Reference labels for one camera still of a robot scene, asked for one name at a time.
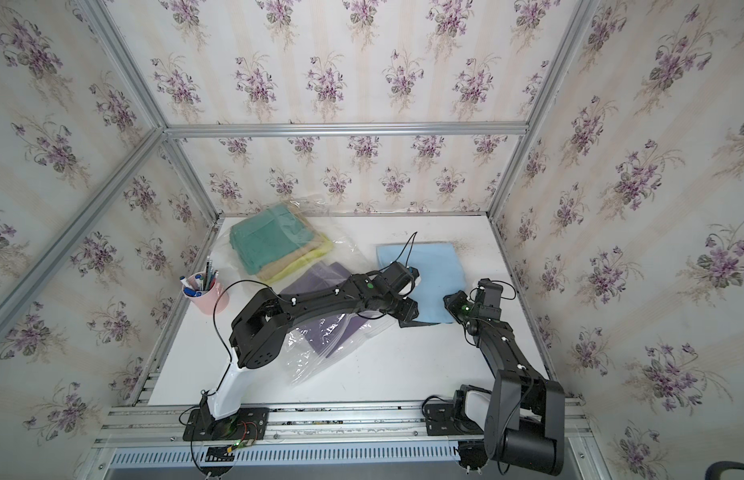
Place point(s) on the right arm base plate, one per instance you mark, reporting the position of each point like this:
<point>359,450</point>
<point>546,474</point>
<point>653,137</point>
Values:
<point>442,419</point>

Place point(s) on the dark grey trousers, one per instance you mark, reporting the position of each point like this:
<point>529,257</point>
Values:
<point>420,323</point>

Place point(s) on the beige folded garment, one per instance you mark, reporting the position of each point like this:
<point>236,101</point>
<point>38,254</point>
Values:
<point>287,237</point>

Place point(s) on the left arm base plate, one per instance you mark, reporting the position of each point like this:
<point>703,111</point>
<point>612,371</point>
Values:
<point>247,424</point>

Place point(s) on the pink pen cup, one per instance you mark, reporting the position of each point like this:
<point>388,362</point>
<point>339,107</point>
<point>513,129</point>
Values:
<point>205,290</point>

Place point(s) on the aluminium mounting rail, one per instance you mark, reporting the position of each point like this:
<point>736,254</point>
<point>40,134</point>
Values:
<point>288,423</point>

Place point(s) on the clear plastic vacuum bag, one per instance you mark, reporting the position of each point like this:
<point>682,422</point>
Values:
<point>317,346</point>

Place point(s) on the light blue garment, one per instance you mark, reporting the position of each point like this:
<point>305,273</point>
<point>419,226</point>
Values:
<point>441,274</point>

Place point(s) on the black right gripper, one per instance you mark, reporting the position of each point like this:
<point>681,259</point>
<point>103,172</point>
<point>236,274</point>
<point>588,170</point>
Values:
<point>456,302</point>

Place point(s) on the white slotted cable duct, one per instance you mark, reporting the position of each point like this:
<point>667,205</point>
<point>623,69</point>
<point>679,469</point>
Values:
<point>286,455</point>

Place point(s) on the green folded garment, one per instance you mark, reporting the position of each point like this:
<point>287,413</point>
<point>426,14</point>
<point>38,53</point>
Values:
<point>244,238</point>

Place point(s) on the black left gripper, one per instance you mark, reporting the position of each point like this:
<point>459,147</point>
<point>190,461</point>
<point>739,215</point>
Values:
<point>407,312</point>

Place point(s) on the yellow folded garment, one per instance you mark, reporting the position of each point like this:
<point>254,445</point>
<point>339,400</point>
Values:
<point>300,261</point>

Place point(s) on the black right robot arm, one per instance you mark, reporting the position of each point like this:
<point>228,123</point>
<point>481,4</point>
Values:
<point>523,415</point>

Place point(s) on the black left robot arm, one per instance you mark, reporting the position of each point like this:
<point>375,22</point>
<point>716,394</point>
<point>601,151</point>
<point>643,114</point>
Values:
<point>261,327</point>

